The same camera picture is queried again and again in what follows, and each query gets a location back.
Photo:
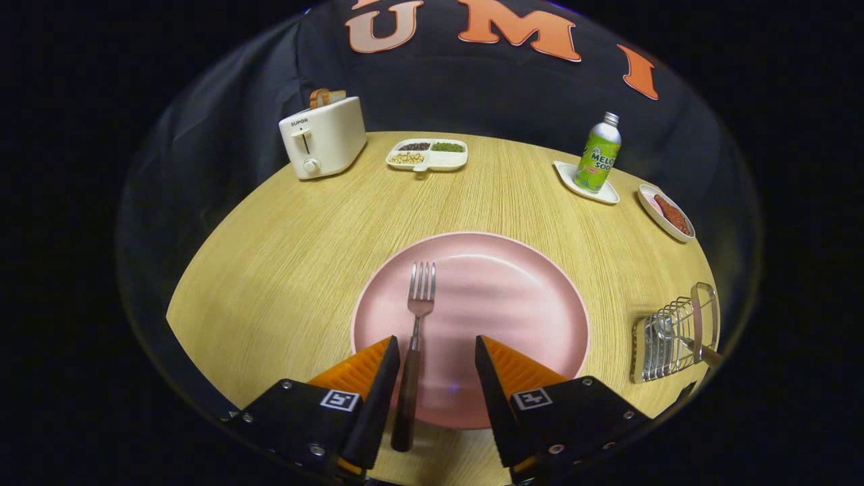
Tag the pink ham slices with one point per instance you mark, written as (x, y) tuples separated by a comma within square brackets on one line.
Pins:
[(651, 200)]

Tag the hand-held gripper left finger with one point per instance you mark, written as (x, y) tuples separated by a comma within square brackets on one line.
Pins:
[(378, 405)]

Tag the green soda bottle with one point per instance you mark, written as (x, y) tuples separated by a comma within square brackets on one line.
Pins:
[(597, 158)]

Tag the white round food plate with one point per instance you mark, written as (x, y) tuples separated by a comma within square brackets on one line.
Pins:
[(665, 228)]

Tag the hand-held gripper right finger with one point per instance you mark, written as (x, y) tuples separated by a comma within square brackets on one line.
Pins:
[(499, 405)]

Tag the brown toast slice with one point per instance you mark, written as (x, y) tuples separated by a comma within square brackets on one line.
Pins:
[(317, 98), (336, 96)]

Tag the white toaster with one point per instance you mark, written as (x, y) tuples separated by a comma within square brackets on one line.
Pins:
[(331, 135)]

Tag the pile of yellow beans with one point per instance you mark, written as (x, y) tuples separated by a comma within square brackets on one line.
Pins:
[(407, 158)]

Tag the white square coaster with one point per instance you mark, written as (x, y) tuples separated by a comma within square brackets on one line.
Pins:
[(604, 196)]

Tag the white divided dish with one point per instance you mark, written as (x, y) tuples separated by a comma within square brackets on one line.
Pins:
[(445, 160)]

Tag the red meat piece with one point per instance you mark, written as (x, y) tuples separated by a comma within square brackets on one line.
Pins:
[(671, 214)]

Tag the black backdrop cloth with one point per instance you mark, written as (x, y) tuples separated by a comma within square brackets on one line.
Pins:
[(223, 135)]

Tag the pile of green beans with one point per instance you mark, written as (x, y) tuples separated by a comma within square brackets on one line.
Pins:
[(447, 146)]

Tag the pink plate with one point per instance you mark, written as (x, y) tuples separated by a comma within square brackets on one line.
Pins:
[(499, 290)]

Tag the pile of dark beans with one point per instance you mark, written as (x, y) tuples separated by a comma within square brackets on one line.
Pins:
[(414, 146)]

